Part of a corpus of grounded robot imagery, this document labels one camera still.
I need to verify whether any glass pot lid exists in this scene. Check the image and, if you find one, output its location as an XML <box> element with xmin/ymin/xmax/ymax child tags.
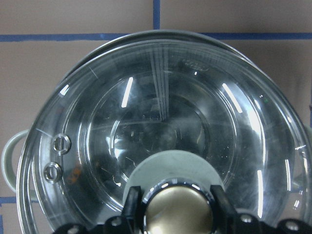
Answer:
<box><xmin>16</xmin><ymin>39</ymin><xmax>312</xmax><ymax>234</ymax></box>

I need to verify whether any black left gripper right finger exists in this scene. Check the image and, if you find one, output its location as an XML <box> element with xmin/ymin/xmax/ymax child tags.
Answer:
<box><xmin>210</xmin><ymin>185</ymin><xmax>238</xmax><ymax>234</ymax></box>

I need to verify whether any pale green electric pot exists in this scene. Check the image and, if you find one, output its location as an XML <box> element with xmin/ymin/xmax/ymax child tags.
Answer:
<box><xmin>0</xmin><ymin>28</ymin><xmax>312</xmax><ymax>234</ymax></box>

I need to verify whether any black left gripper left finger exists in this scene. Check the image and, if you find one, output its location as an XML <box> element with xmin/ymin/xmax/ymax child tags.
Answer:
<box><xmin>121</xmin><ymin>186</ymin><xmax>144</xmax><ymax>234</ymax></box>

